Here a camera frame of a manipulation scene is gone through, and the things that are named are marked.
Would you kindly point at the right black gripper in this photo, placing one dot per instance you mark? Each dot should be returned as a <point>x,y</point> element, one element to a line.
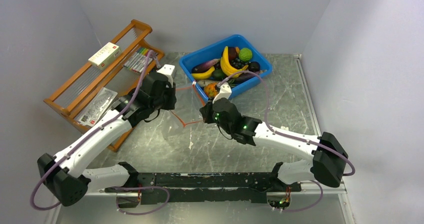
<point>206,111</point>

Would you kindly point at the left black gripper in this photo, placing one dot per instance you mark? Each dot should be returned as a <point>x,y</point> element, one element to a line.
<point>170,104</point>

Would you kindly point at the clear zip bag red zipper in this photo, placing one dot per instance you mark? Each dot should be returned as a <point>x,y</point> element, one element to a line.
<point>185,114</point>

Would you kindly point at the yellow banana bunch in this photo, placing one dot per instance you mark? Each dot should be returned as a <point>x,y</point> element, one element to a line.
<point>225,64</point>

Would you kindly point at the green bumpy fruit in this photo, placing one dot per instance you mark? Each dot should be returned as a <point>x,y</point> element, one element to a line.
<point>245,54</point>

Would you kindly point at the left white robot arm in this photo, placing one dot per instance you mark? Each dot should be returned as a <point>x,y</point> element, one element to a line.
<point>65,174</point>

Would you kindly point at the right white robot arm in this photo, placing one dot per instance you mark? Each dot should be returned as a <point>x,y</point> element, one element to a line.
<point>323,158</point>

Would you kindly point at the orange toy pineapple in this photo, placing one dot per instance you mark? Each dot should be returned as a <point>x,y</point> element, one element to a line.
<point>211,90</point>

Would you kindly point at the coloured marker pack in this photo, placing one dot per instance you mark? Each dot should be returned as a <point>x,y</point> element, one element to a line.
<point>137,60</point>

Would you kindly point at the grey toy fish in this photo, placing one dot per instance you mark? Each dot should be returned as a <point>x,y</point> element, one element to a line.
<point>204,82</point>

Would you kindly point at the green avocado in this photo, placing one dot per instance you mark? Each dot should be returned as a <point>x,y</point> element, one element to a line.
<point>218,75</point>

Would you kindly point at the long purple eggplant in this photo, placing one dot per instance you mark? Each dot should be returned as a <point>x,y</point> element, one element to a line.
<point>243,78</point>

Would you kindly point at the single yellow banana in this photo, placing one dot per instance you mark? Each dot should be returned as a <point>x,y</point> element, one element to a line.
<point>204,75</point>

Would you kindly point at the dark grape bunch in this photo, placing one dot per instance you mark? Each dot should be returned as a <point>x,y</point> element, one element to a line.
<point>237,63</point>

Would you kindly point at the dark plum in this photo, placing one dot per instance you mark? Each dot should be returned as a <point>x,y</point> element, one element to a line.
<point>254,66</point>

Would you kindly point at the packaged ruler set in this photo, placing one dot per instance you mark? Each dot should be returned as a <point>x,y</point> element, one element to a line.
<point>97,107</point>

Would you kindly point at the dark red fruit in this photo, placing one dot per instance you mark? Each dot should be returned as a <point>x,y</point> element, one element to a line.
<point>232,53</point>

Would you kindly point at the white red box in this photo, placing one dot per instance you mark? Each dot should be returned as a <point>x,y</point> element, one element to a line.
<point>105,56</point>

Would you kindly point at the blue plastic bin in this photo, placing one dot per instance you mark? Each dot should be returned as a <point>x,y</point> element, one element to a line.
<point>187,62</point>

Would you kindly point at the wooden rack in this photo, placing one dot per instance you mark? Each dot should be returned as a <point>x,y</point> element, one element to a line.
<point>71,98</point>

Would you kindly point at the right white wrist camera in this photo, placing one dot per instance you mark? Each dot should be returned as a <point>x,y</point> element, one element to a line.
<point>225,92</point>

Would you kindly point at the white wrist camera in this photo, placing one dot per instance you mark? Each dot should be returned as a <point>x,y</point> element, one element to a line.
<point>169,71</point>
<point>225,92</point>

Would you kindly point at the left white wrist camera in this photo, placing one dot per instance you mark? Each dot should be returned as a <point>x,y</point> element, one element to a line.
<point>169,71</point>

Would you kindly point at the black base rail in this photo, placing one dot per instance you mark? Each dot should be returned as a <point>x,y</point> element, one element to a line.
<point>173,187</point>

